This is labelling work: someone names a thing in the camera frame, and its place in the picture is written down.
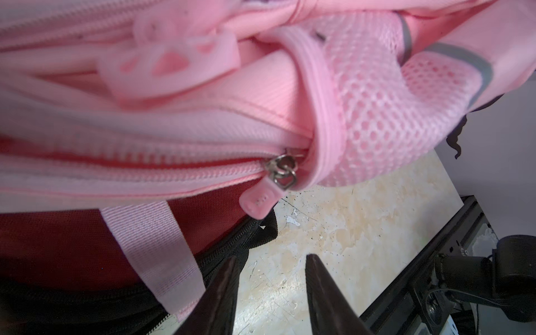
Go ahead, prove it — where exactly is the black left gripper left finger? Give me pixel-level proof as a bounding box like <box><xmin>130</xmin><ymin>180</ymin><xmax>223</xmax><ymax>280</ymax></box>
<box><xmin>174</xmin><ymin>256</ymin><xmax>240</xmax><ymax>335</ymax></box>

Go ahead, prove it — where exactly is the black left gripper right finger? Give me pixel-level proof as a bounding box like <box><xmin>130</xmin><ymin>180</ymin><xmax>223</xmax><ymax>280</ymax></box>
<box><xmin>305</xmin><ymin>254</ymin><xmax>372</xmax><ymax>335</ymax></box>

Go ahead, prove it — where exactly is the pink backpack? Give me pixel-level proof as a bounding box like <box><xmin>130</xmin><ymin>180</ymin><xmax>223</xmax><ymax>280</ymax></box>
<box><xmin>1</xmin><ymin>1</ymin><xmax>535</xmax><ymax>318</ymax></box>

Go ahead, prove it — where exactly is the red backpack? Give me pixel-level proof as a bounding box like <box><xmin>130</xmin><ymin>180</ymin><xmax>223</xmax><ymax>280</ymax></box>
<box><xmin>1</xmin><ymin>181</ymin><xmax>255</xmax><ymax>291</ymax></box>

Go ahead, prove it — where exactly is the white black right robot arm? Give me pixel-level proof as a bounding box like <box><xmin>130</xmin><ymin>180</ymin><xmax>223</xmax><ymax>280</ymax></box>
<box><xmin>305</xmin><ymin>235</ymin><xmax>535</xmax><ymax>334</ymax></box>

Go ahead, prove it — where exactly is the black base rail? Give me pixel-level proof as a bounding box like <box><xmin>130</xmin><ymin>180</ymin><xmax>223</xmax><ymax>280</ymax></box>
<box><xmin>360</xmin><ymin>195</ymin><xmax>490</xmax><ymax>334</ymax></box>

